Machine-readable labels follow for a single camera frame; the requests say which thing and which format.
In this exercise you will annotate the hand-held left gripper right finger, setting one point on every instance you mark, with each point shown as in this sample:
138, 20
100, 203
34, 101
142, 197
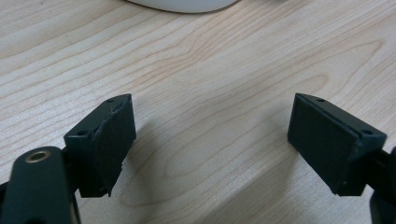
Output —
327, 143

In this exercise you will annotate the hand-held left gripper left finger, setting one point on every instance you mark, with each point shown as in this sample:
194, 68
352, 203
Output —
102, 146

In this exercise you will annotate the white round dish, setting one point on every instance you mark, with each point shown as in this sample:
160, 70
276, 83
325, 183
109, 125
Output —
183, 4

